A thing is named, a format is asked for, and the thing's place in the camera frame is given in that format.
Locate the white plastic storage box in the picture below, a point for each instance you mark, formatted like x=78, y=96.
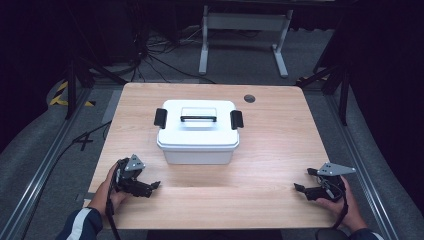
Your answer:
x=198, y=156

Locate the dark round seat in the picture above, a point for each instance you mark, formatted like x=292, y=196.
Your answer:
x=331, y=235

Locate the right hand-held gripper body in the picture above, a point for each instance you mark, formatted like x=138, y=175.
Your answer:
x=328, y=191

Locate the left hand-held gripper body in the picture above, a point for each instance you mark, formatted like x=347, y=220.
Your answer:
x=128, y=178

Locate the white metal desk frame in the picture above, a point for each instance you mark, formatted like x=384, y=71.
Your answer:
x=246, y=21

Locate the black metal stand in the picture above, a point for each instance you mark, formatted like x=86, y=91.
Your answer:
x=71, y=86
x=343, y=86

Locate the black box latch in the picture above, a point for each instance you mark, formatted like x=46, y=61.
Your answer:
x=160, y=118
x=236, y=119

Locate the aluminium floor rail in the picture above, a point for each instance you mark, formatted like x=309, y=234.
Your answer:
x=363, y=173
x=36, y=180

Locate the white storage box lid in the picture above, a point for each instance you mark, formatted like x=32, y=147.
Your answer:
x=200, y=135

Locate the person's right hand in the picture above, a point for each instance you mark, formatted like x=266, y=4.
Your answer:
x=348, y=210

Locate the person's left hand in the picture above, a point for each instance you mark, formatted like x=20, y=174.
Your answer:
x=103, y=196

